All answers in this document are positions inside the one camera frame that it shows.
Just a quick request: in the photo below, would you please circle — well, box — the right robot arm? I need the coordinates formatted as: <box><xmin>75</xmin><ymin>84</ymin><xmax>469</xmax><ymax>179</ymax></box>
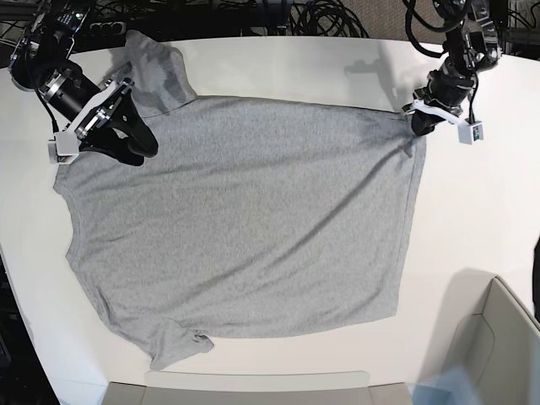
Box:
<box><xmin>8</xmin><ymin>1</ymin><xmax>159</xmax><ymax>166</ymax></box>

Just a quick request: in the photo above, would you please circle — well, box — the blue translucent bag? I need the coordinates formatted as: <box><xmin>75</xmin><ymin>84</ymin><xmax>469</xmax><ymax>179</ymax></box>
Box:
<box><xmin>409</xmin><ymin>367</ymin><xmax>482</xmax><ymax>405</ymax></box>

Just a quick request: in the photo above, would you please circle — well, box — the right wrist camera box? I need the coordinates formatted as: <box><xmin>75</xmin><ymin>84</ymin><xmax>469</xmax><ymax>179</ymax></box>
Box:
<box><xmin>47</xmin><ymin>132</ymin><xmax>80</xmax><ymax>165</ymax></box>

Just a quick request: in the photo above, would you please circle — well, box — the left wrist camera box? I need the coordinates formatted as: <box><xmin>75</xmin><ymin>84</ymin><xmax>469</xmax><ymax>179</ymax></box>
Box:
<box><xmin>457</xmin><ymin>121</ymin><xmax>484</xmax><ymax>145</ymax></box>

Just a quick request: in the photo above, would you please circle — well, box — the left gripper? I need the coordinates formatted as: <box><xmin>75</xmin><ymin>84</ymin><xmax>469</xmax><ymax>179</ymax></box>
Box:
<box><xmin>402</xmin><ymin>69</ymin><xmax>475</xmax><ymax>136</ymax></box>

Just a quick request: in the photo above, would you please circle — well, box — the grey T-shirt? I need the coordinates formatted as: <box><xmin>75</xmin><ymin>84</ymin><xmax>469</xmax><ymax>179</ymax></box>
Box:
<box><xmin>54</xmin><ymin>31</ymin><xmax>426</xmax><ymax>370</ymax></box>

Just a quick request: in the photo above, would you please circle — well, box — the black cable bundle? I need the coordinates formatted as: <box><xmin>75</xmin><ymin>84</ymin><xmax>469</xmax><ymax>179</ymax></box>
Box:
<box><xmin>290</xmin><ymin>0</ymin><xmax>370</xmax><ymax>38</ymax></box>

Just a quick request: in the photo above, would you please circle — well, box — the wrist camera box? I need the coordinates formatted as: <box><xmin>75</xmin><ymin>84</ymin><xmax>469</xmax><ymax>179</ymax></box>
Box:
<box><xmin>47</xmin><ymin>132</ymin><xmax>80</xmax><ymax>165</ymax></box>
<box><xmin>457</xmin><ymin>121</ymin><xmax>484</xmax><ymax>145</ymax></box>

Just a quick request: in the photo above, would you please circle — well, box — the grey bin front edge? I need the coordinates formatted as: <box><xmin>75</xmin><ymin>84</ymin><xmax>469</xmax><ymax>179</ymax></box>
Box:
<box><xmin>102</xmin><ymin>371</ymin><xmax>413</xmax><ymax>404</ymax></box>

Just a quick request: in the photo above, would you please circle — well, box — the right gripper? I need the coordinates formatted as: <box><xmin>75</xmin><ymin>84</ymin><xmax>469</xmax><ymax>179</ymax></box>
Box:
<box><xmin>53</xmin><ymin>78</ymin><xmax>159</xmax><ymax>166</ymax></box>

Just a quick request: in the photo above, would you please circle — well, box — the grey cardboard box right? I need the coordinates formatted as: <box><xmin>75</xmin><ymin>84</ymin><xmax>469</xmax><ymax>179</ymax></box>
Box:
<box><xmin>446</xmin><ymin>277</ymin><xmax>539</xmax><ymax>404</ymax></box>

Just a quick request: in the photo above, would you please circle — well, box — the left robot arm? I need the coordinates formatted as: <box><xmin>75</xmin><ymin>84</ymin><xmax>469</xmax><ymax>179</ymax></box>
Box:
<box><xmin>402</xmin><ymin>1</ymin><xmax>501</xmax><ymax>144</ymax></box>

